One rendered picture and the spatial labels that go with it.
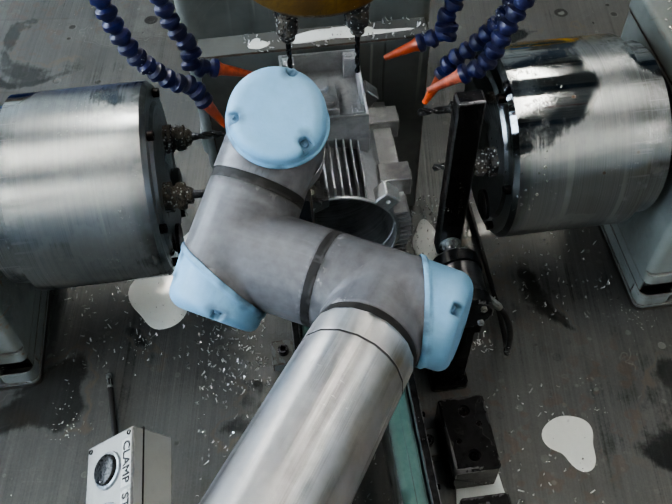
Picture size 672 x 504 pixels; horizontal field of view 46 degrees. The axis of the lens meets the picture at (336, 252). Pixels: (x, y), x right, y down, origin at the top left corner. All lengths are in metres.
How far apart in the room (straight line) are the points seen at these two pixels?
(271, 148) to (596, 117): 0.51
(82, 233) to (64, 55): 0.76
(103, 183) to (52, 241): 0.09
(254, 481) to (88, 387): 0.76
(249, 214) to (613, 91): 0.55
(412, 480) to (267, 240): 0.45
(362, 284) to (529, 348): 0.66
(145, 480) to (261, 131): 0.37
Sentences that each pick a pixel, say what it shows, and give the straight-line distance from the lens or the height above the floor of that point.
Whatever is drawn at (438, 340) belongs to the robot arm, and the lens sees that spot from 0.53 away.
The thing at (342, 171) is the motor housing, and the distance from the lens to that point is 0.94.
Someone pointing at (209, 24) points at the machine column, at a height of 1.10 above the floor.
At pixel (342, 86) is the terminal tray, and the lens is 1.02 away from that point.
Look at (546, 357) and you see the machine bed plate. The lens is 1.16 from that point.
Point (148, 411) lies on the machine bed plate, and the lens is 1.13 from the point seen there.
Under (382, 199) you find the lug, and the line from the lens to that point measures 0.93.
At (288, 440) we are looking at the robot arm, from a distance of 0.44.
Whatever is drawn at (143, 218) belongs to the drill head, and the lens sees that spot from 0.92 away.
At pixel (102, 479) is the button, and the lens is 0.80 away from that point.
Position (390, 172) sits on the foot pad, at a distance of 0.97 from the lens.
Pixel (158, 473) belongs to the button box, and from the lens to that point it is 0.80.
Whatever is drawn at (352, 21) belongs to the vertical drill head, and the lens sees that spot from 0.86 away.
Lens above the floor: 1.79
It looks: 54 degrees down
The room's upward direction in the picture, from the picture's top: 2 degrees counter-clockwise
